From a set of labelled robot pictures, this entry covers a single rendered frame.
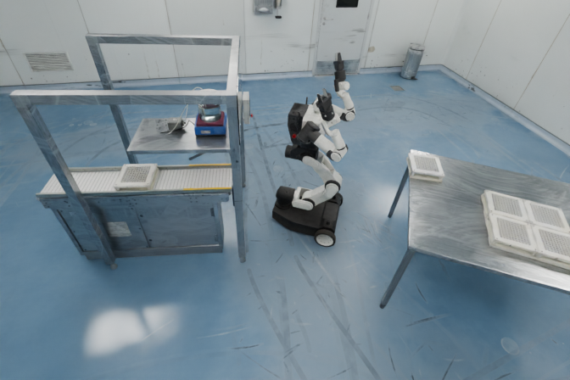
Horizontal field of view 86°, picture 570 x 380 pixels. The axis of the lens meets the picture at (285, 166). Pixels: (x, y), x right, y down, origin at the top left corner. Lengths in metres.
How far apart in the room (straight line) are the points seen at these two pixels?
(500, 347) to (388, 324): 0.82
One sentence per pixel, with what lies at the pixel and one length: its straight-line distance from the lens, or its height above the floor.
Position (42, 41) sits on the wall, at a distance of 6.12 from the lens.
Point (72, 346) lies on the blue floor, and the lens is 2.93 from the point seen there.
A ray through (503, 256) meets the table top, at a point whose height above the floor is 0.85.
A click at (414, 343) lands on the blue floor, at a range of 2.82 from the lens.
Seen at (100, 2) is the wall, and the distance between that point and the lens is 5.70.
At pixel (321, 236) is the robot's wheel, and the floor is 0.13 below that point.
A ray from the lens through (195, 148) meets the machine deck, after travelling 2.01.
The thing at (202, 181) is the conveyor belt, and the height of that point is 0.83.
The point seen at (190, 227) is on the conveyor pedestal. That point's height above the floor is 0.38.
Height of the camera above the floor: 2.44
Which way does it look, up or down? 40 degrees down
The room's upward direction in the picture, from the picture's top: 4 degrees clockwise
